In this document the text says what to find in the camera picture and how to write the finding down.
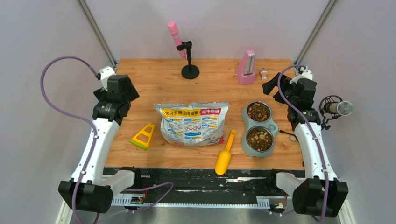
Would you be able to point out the silver condenser microphone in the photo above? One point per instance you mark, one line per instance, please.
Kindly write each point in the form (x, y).
(335, 106)

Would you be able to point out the grey double pet bowl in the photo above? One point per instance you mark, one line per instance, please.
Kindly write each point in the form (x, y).
(258, 139)

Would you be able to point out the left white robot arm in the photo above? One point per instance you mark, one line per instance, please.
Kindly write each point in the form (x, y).
(87, 190)

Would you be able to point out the pink microphone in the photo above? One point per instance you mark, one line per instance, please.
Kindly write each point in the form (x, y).
(173, 30)

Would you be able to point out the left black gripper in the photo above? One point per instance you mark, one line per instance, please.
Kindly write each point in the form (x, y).
(131, 94)

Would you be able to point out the black microphone stand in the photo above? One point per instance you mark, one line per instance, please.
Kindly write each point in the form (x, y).
(189, 71)

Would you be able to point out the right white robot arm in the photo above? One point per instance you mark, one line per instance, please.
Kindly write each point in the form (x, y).
(321, 194)

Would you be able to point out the yellow plastic scoop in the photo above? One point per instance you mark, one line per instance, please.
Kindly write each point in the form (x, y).
(225, 156)

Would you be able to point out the small figurine bottle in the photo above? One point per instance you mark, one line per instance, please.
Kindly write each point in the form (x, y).
(263, 74)

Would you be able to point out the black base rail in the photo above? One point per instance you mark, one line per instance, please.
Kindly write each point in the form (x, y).
(194, 188)

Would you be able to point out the pet food bag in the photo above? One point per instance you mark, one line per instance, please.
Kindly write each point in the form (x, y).
(193, 124)

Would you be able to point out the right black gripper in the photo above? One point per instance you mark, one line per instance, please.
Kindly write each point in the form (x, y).
(268, 86)

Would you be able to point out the pink metronome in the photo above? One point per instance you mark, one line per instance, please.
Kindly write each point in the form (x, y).
(245, 72)

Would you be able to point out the yellow triangular scraper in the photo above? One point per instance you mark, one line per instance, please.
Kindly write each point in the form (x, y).
(143, 138)

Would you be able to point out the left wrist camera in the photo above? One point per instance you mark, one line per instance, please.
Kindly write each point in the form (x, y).
(104, 74)

